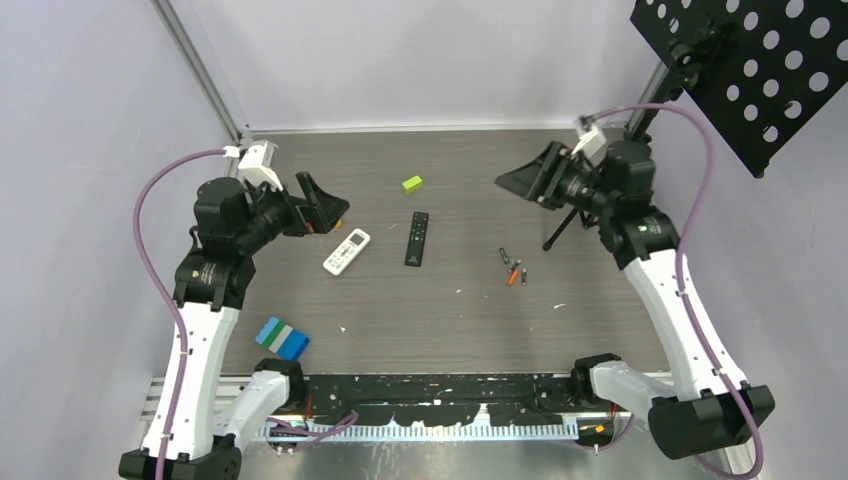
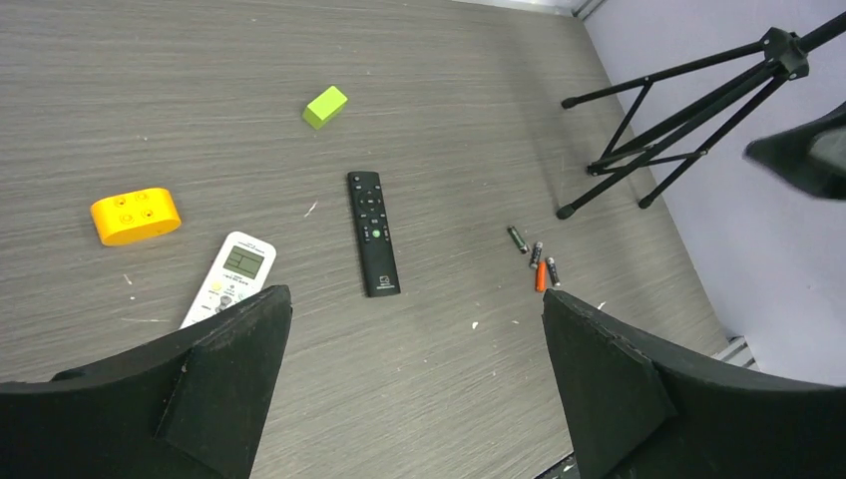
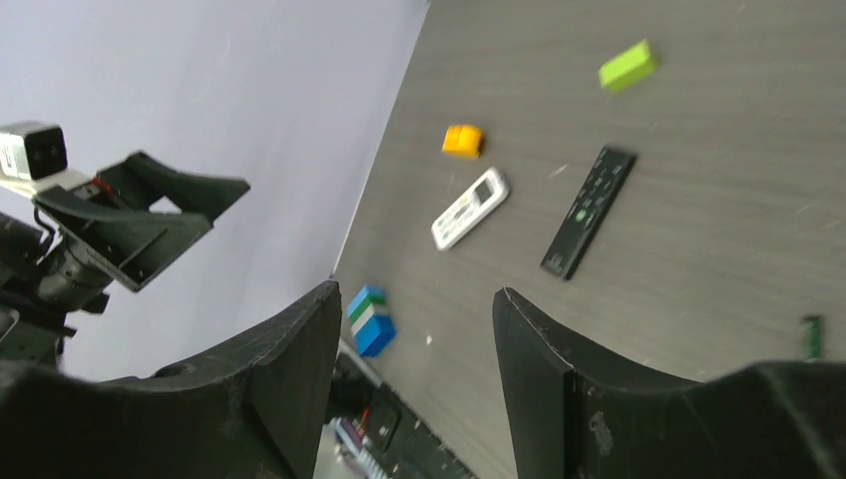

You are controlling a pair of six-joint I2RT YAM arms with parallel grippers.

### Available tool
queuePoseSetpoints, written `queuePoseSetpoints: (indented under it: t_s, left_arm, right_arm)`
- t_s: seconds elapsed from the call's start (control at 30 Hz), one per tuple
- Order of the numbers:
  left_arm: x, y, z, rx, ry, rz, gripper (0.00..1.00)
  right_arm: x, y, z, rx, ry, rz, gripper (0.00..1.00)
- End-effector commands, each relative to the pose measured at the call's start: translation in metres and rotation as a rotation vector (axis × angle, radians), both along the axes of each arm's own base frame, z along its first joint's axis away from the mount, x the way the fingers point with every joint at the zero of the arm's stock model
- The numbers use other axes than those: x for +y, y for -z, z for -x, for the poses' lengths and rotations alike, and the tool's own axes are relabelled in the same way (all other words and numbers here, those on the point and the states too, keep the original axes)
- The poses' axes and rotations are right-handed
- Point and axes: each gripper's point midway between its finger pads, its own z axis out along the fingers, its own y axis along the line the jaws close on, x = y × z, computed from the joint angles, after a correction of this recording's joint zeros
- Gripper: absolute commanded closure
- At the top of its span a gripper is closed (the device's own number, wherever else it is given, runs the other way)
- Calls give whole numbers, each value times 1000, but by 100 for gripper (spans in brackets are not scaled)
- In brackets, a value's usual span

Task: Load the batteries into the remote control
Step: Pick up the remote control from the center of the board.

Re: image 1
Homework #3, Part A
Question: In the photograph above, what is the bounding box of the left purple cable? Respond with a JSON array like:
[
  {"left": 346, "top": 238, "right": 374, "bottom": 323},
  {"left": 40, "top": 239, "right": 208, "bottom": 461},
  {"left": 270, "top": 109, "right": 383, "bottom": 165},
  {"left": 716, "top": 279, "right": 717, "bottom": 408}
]
[{"left": 132, "top": 148, "right": 241, "bottom": 480}]

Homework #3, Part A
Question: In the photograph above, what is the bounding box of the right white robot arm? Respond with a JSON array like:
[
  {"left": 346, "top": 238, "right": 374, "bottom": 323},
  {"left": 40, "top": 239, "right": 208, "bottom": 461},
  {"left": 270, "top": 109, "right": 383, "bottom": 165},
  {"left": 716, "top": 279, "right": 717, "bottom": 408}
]
[{"left": 496, "top": 140, "right": 775, "bottom": 460}]

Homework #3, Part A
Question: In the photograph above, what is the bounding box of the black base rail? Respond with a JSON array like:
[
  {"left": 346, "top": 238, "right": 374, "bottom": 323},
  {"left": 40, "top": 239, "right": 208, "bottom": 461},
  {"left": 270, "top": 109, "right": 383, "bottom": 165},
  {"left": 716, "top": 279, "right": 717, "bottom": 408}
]
[{"left": 275, "top": 373, "right": 624, "bottom": 427}]

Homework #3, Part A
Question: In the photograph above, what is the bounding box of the blue green toy brick stack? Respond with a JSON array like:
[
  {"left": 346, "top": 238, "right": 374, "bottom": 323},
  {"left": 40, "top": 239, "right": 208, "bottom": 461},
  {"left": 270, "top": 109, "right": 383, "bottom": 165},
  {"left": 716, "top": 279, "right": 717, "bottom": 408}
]
[{"left": 255, "top": 317, "right": 310, "bottom": 361}]

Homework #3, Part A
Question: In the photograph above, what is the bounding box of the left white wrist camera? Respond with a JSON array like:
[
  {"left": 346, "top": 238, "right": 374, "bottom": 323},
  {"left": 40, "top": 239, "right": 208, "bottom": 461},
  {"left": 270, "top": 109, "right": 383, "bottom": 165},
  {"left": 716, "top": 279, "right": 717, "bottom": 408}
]
[{"left": 237, "top": 140, "right": 283, "bottom": 191}]

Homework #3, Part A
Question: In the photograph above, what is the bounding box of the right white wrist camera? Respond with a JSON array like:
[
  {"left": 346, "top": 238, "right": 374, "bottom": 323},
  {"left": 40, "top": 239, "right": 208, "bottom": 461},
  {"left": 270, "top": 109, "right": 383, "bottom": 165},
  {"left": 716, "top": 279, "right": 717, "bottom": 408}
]
[{"left": 571, "top": 116, "right": 607, "bottom": 160}]

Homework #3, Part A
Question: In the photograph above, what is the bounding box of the green block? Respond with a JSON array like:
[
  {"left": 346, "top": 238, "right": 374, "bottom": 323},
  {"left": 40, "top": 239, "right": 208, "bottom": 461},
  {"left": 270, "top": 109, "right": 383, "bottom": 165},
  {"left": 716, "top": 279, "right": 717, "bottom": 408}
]
[{"left": 401, "top": 175, "right": 423, "bottom": 194}]

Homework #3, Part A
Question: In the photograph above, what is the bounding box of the aluminium frame post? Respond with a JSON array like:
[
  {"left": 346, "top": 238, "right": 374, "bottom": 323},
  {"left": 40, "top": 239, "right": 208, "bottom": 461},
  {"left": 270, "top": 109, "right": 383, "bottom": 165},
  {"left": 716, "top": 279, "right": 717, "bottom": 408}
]
[{"left": 151, "top": 0, "right": 252, "bottom": 142}]

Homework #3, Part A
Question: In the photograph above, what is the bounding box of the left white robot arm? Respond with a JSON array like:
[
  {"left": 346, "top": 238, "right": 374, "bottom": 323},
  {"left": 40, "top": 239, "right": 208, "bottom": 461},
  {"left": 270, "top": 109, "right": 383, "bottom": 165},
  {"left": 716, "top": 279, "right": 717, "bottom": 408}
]
[{"left": 118, "top": 172, "right": 350, "bottom": 479}]

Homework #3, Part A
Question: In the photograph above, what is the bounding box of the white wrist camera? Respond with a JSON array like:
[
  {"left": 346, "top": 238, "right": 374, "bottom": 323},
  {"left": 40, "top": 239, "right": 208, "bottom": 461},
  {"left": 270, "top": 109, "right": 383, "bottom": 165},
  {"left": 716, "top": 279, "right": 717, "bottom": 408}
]
[
  {"left": 237, "top": 140, "right": 283, "bottom": 191},
  {"left": 571, "top": 116, "right": 607, "bottom": 160}
]

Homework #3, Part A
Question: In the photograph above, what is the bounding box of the black perforated panel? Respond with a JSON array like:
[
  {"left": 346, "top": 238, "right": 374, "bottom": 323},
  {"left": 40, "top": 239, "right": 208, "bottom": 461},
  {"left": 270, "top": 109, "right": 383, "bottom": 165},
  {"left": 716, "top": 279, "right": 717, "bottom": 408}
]
[{"left": 630, "top": 0, "right": 847, "bottom": 178}]

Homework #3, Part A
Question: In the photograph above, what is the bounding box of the black tripod stand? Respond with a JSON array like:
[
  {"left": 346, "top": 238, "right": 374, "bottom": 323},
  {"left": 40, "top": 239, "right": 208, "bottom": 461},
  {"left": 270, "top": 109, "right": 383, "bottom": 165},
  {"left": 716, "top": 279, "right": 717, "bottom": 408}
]
[{"left": 542, "top": 67, "right": 687, "bottom": 253}]

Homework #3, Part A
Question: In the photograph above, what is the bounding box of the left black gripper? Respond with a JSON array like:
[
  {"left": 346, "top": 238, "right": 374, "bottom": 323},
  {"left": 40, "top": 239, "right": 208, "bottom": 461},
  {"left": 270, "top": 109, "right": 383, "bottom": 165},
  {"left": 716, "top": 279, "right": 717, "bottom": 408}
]
[{"left": 236, "top": 171, "right": 348, "bottom": 254}]

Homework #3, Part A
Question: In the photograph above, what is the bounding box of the black remote control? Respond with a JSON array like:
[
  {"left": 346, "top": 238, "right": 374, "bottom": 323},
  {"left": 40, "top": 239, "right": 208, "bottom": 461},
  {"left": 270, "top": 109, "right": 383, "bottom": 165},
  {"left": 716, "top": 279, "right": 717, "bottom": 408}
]
[{"left": 404, "top": 211, "right": 430, "bottom": 267}]

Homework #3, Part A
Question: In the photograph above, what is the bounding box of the white remote control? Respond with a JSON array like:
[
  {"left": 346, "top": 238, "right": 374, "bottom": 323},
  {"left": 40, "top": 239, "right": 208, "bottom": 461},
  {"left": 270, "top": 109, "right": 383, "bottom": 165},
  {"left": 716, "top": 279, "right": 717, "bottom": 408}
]
[{"left": 322, "top": 228, "right": 371, "bottom": 276}]

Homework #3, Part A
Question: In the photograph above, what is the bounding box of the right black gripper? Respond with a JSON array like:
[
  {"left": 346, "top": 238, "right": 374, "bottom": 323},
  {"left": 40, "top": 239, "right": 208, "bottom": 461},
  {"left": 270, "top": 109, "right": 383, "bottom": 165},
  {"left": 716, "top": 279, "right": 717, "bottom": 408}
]
[{"left": 495, "top": 140, "right": 617, "bottom": 218}]

